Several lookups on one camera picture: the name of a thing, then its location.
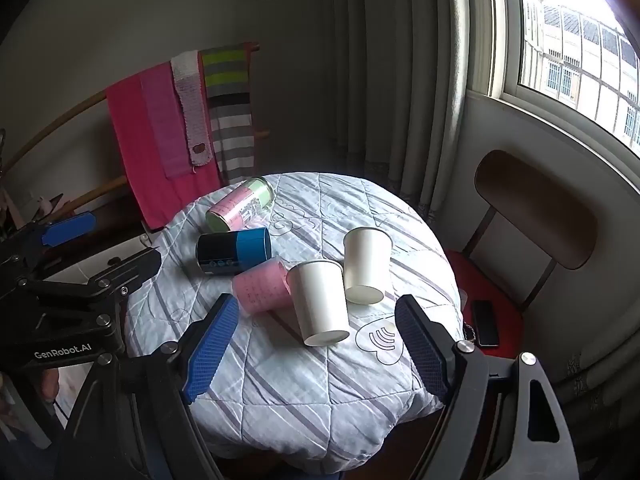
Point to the black smartphone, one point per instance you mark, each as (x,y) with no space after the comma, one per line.
(485,322)

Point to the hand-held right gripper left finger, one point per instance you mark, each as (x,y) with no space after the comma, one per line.
(210,347)

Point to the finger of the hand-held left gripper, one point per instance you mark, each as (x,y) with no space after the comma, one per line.
(130,265)
(67,230)

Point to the white paper cup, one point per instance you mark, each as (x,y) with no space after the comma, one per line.
(367,265)
(320,305)

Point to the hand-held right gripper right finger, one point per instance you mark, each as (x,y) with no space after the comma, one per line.
(422,347)

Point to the wooden chair with red seat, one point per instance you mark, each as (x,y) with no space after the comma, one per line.
(535,200)

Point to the striped grey yellow cloth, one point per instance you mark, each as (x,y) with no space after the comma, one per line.
(230,130)

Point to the white knitted cloth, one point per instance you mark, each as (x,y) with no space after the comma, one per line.
(190,100)

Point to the light magenta towel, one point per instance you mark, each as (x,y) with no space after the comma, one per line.
(165,125)

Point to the pink and green can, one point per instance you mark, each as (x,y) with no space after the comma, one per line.
(240,205)

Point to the blue and black can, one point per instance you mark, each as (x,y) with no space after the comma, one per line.
(232,252)

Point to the beige building outside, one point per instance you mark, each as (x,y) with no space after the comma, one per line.
(575,45)

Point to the grey pleated curtain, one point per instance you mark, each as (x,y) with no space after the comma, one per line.
(400,85)

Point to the person's left hand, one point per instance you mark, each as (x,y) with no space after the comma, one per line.
(50,384)

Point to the hot pink towel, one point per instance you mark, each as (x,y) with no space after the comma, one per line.
(135,160)

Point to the white framed window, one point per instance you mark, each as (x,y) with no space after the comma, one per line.
(505,60)

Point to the pink plastic cup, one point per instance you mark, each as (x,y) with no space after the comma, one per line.
(262,285)

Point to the wooden towel rack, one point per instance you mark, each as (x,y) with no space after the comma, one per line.
(100,191)

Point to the quilted striped tablecloth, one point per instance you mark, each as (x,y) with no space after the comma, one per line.
(300,390)

